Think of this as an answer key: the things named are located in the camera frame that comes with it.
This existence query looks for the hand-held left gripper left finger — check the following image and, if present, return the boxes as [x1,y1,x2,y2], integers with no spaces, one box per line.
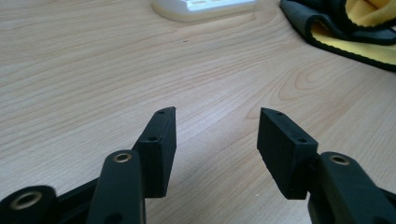
[132,105,177,199]

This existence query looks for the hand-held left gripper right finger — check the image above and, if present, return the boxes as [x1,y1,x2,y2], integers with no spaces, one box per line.
[257,107,319,201]

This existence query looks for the grey and yellow cloth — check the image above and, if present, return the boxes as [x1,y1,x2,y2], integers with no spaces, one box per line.
[279,0,396,72]

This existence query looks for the white rounded plastic case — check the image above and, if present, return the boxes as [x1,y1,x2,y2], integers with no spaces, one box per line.
[151,0,258,23]

